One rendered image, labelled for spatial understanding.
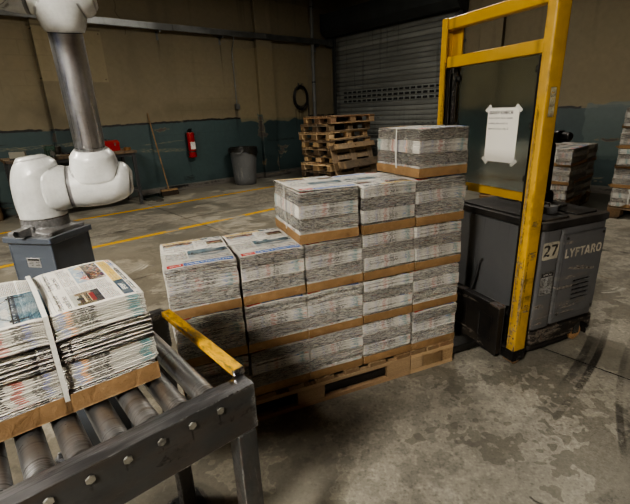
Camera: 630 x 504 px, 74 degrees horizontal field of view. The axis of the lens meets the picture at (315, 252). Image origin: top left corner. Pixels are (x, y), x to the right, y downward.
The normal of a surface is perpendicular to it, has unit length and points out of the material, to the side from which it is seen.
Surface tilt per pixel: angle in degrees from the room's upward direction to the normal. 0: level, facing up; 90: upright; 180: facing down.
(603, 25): 90
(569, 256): 90
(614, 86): 90
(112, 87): 90
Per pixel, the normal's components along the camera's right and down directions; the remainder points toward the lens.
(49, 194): 0.46, 0.28
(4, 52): 0.65, 0.22
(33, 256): -0.22, 0.32
